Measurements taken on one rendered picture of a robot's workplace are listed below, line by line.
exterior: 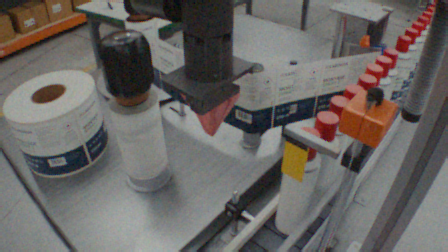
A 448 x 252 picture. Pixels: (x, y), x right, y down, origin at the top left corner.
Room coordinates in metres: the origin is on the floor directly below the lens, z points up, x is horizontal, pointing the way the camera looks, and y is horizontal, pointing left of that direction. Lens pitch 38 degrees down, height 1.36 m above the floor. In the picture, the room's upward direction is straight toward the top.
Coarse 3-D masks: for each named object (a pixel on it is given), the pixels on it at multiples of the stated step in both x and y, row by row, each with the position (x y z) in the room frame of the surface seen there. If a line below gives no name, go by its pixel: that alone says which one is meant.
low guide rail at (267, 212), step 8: (272, 200) 0.36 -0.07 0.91; (264, 208) 0.35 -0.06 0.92; (272, 208) 0.35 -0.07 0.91; (256, 216) 0.33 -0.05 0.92; (264, 216) 0.33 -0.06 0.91; (256, 224) 0.31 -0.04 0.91; (248, 232) 0.30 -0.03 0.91; (232, 240) 0.28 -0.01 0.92; (240, 240) 0.28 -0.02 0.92; (224, 248) 0.27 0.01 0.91; (232, 248) 0.27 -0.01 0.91
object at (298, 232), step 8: (344, 168) 0.39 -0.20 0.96; (336, 184) 0.36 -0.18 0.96; (328, 192) 0.34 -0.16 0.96; (336, 192) 0.35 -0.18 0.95; (320, 200) 0.32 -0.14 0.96; (328, 200) 0.33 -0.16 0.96; (312, 208) 0.31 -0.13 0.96; (320, 208) 0.31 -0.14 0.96; (312, 216) 0.29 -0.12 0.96; (304, 224) 0.28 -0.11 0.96; (296, 232) 0.27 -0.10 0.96; (304, 232) 0.27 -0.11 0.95; (288, 240) 0.25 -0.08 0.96; (296, 240) 0.25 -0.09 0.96; (280, 248) 0.24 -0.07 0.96; (288, 248) 0.24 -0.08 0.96
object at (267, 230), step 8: (408, 88) 0.80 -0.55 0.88; (400, 104) 0.71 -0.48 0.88; (328, 208) 0.37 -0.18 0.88; (272, 216) 0.36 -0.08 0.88; (320, 216) 0.35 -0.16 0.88; (264, 224) 0.34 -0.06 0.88; (272, 224) 0.34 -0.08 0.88; (312, 224) 0.34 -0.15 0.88; (320, 224) 0.34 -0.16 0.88; (256, 232) 0.32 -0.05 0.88; (264, 232) 0.32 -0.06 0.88; (272, 232) 0.32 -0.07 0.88; (312, 232) 0.32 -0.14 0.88; (248, 240) 0.31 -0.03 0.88; (256, 240) 0.31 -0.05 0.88; (264, 240) 0.31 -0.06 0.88; (272, 240) 0.31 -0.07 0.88; (280, 240) 0.31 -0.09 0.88; (304, 240) 0.30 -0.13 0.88; (240, 248) 0.29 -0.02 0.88; (248, 248) 0.29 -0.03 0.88; (256, 248) 0.29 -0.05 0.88; (264, 248) 0.29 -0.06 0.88; (272, 248) 0.29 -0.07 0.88; (296, 248) 0.29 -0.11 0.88
